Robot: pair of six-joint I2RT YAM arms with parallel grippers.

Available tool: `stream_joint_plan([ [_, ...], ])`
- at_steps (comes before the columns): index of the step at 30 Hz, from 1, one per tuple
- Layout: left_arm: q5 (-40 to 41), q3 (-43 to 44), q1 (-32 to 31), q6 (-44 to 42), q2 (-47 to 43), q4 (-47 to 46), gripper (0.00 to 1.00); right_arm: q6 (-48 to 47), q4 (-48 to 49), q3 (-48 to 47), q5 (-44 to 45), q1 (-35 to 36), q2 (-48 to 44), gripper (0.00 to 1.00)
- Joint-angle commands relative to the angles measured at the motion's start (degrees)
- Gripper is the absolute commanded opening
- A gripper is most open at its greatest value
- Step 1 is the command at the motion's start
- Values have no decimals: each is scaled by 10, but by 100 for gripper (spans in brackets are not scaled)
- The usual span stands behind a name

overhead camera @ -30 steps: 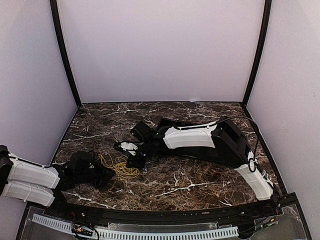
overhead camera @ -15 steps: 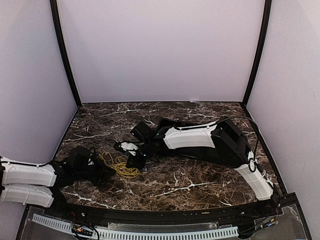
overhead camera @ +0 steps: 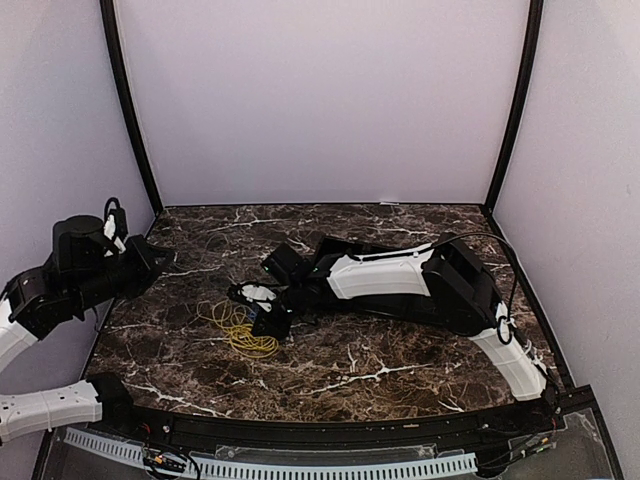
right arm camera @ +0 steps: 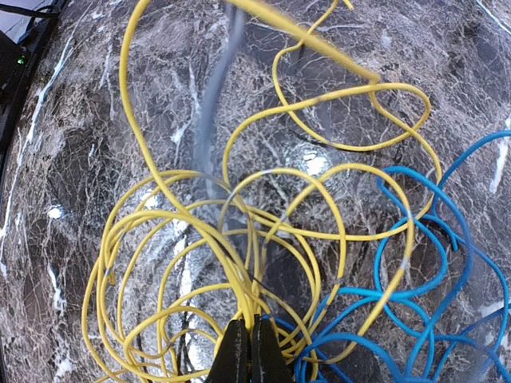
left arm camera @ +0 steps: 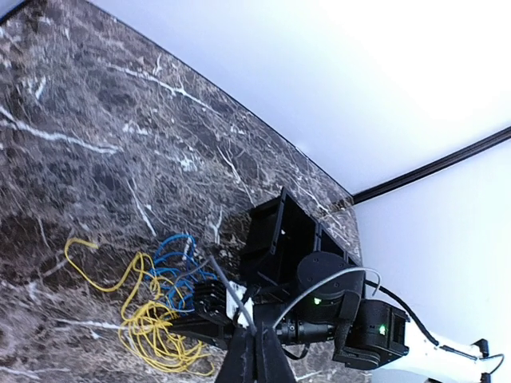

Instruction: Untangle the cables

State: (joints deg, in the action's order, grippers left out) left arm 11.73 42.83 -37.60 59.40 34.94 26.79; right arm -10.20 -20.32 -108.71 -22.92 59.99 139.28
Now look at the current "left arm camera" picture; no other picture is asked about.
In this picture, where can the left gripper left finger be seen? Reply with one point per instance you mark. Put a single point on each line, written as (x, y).
(239, 365)

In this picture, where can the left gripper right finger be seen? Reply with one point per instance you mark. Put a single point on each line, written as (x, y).
(271, 365)

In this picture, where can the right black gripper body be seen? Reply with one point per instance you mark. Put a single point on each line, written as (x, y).
(216, 316)

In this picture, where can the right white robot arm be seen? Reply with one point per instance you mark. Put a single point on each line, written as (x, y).
(321, 297)

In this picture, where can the black bin near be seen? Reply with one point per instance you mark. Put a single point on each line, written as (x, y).
(280, 235)

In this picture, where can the right black corner post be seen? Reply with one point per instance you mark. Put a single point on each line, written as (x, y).
(433, 167)

